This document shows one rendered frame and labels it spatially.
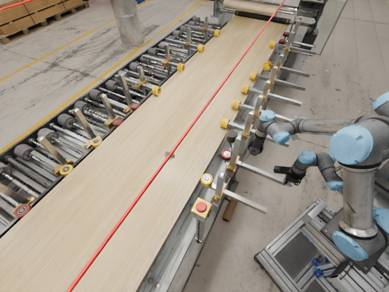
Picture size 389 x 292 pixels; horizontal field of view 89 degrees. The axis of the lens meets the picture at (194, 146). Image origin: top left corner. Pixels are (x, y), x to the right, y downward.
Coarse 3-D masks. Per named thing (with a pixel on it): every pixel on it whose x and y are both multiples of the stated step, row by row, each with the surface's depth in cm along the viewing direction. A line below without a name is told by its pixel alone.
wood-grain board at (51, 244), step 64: (192, 64) 219; (256, 64) 218; (128, 128) 159; (192, 128) 158; (64, 192) 124; (128, 192) 124; (192, 192) 125; (0, 256) 102; (64, 256) 102; (128, 256) 102
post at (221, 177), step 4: (220, 172) 110; (220, 176) 108; (224, 176) 108; (220, 180) 111; (224, 180) 114; (216, 184) 116; (220, 184) 114; (216, 188) 120; (220, 188) 118; (216, 192) 124; (220, 192) 122; (216, 204) 137
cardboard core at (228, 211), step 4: (232, 200) 206; (228, 204) 206; (232, 204) 204; (228, 208) 202; (232, 208) 202; (224, 212) 202; (228, 212) 199; (232, 212) 200; (224, 216) 197; (228, 216) 196; (224, 220) 200; (228, 220) 195
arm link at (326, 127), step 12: (300, 120) 101; (312, 120) 94; (324, 120) 88; (336, 120) 83; (348, 120) 78; (360, 120) 73; (384, 120) 71; (300, 132) 101; (312, 132) 94; (324, 132) 87
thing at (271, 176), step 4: (224, 160) 147; (228, 160) 144; (236, 164) 143; (244, 164) 142; (244, 168) 142; (248, 168) 139; (252, 168) 139; (256, 168) 139; (252, 172) 140; (256, 172) 138; (260, 172) 137; (264, 172) 137; (264, 176) 137; (268, 176) 135; (272, 176) 135; (276, 176) 135; (272, 180) 136; (276, 180) 134; (280, 180) 133
